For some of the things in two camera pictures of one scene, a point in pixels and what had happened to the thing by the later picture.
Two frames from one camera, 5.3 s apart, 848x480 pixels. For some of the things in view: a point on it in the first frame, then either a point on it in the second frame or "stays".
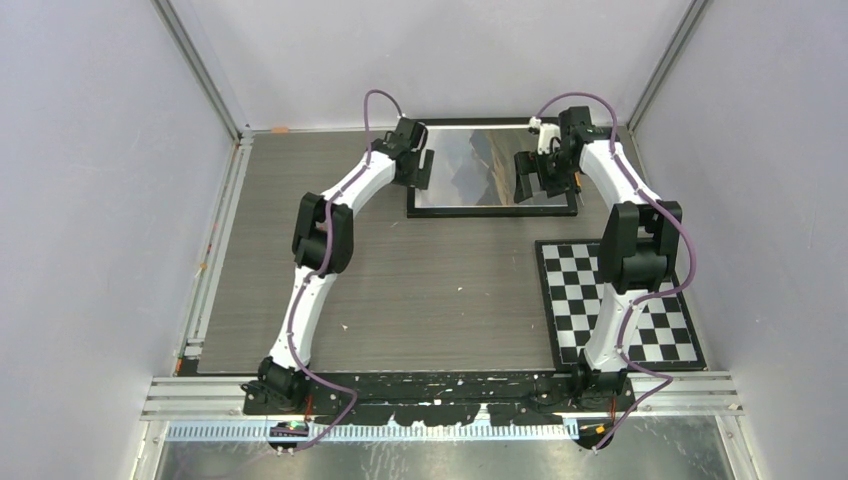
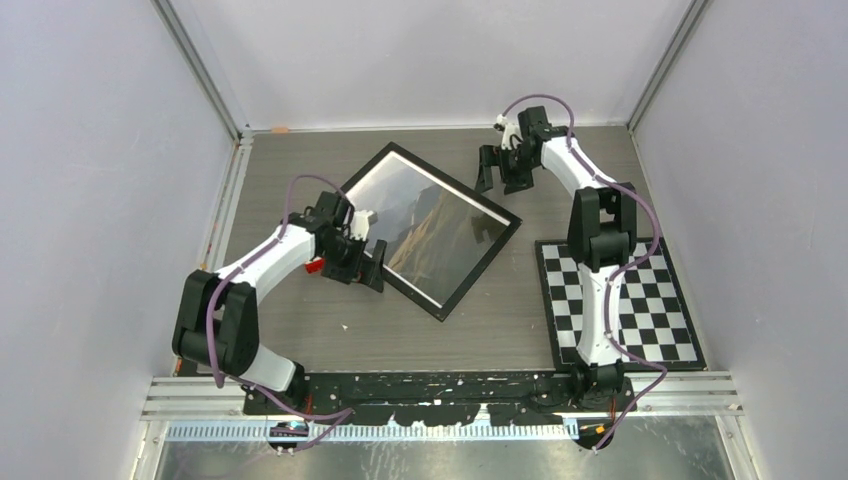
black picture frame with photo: (472, 174) to (439, 234)
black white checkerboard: (659, 335) stays
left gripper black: (419, 177) to (346, 274)
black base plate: (448, 398) stays
